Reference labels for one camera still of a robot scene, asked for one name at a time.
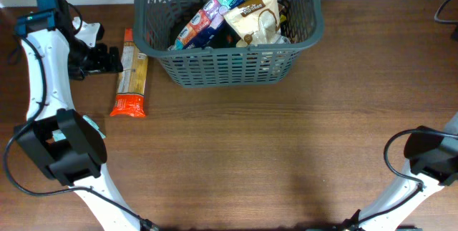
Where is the orange pasta packet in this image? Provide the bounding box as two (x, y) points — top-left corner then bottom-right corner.
(110, 29), (148, 118)

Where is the small mint green packet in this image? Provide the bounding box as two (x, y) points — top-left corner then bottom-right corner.
(52, 115), (106, 142)

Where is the Kleenex tissue box pack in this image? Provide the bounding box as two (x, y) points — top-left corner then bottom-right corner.
(167, 0), (245, 51)

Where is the green Nescafe bag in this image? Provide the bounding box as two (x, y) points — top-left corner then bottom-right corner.
(210, 10), (289, 48)

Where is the beige Pantree snack bag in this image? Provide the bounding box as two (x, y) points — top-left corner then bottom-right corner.
(224, 0), (290, 47)

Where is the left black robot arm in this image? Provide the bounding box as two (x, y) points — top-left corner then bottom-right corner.
(10, 0), (159, 230)

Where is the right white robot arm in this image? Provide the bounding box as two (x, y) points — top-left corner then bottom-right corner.
(337, 116), (457, 231)

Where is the grey plastic basket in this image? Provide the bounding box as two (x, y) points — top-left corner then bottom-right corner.
(133, 0), (324, 87)

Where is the left black cable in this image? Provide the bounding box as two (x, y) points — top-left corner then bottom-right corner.
(2, 1), (158, 230)

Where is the black cable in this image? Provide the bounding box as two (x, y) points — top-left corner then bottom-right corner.
(2, 1), (158, 230)
(352, 0), (458, 227)

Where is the right black cable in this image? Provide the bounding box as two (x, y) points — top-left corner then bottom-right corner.
(352, 0), (458, 227)

